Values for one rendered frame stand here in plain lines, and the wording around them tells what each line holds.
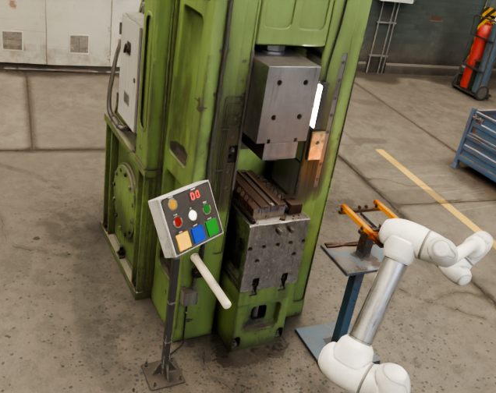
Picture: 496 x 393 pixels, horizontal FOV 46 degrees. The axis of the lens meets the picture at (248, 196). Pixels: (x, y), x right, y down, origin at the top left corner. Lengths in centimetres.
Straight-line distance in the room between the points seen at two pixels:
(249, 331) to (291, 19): 182
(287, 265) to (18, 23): 551
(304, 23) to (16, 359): 239
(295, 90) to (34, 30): 551
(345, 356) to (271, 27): 156
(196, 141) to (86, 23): 525
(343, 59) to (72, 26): 532
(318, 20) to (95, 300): 223
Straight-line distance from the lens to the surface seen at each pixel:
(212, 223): 289
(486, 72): 1026
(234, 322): 354
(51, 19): 804
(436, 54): 1111
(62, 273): 425
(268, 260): 334
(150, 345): 369
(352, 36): 324
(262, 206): 319
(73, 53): 816
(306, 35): 308
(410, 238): 253
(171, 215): 273
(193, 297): 346
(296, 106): 301
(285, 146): 307
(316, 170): 345
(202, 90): 291
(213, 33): 283
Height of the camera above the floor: 250
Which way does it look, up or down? 28 degrees down
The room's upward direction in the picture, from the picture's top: 9 degrees clockwise
